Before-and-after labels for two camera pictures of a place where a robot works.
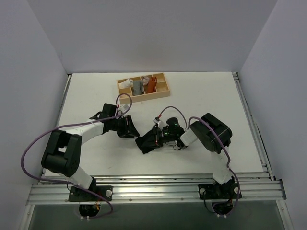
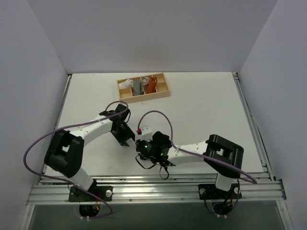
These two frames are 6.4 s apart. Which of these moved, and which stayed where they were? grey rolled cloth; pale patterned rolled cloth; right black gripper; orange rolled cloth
Moved: right black gripper
Stayed: grey rolled cloth; pale patterned rolled cloth; orange rolled cloth
